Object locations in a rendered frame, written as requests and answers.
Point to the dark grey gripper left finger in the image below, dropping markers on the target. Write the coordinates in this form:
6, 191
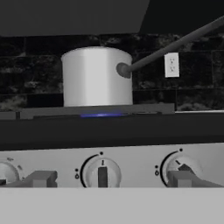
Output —
43, 178

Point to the white stove knob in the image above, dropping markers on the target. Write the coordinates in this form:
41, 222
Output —
8, 173
102, 173
183, 165

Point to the white wall socket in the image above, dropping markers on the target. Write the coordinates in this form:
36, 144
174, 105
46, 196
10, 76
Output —
171, 64

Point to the steel stove with black hob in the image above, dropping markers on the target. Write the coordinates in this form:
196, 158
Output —
122, 137

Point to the dark range hood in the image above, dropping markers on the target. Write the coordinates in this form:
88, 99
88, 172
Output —
87, 14

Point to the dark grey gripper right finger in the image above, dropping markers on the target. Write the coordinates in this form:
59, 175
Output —
180, 179

